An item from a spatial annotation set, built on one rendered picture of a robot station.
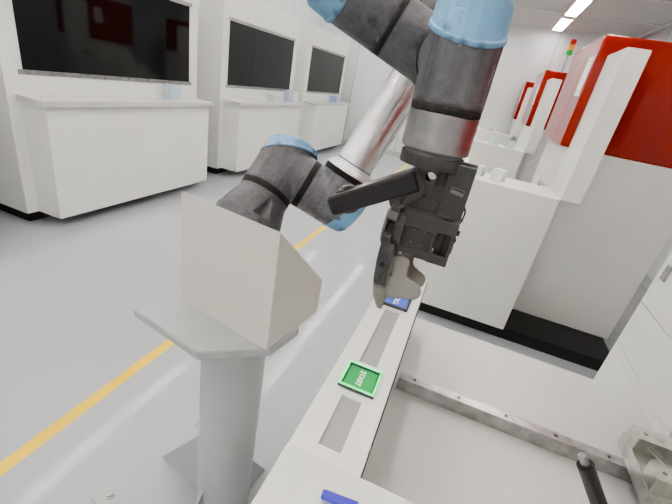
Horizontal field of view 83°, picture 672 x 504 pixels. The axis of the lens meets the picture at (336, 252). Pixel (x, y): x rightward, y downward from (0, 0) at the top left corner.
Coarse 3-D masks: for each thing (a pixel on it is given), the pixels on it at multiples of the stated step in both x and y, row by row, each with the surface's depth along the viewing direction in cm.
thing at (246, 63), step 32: (224, 0) 393; (256, 0) 441; (224, 32) 407; (256, 32) 458; (288, 32) 524; (224, 64) 422; (256, 64) 477; (288, 64) 549; (224, 96) 439; (256, 96) 499; (288, 96) 540; (224, 128) 453; (256, 128) 481; (288, 128) 562; (224, 160) 468
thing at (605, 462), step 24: (408, 384) 75; (432, 384) 75; (456, 408) 73; (480, 408) 72; (504, 432) 71; (528, 432) 69; (552, 432) 69; (576, 456) 68; (600, 456) 66; (624, 480) 66
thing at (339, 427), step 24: (384, 312) 76; (408, 312) 77; (360, 336) 67; (384, 336) 69; (408, 336) 70; (360, 360) 62; (384, 360) 62; (336, 384) 56; (384, 384) 57; (312, 408) 51; (336, 408) 52; (360, 408) 52; (312, 432) 48; (336, 432) 49; (360, 432) 49; (336, 456) 45; (360, 456) 46
